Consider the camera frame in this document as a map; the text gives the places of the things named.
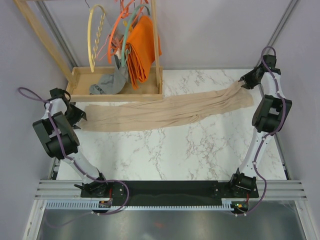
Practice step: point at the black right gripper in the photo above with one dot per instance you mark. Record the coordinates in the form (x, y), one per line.
(249, 85)

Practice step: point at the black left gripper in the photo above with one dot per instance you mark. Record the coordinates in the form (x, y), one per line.
(79, 115)

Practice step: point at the beige trousers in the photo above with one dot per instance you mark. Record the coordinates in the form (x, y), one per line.
(172, 111)

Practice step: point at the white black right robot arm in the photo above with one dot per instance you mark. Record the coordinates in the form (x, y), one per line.
(267, 120)

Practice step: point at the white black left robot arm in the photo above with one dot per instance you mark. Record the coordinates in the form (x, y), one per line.
(56, 133)

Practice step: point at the pink thin hanger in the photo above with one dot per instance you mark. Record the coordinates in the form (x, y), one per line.
(104, 49)

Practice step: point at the teal plastic hanger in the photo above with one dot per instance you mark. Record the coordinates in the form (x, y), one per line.
(126, 32)

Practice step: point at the orange plastic hanger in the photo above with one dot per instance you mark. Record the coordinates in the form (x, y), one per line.
(115, 42)

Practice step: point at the wooden clothes rack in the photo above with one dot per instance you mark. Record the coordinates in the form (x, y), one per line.
(81, 78)

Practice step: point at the grey garment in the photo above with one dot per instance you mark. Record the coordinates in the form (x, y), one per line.
(111, 84)

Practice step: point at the orange cloth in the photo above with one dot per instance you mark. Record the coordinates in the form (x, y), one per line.
(142, 54)

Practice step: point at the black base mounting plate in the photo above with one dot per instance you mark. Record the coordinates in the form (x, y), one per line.
(166, 193)

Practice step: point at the aluminium frame rail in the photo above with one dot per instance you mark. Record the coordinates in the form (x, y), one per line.
(277, 190)

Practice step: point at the grey slotted cable duct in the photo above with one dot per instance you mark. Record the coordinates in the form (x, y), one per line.
(99, 205)

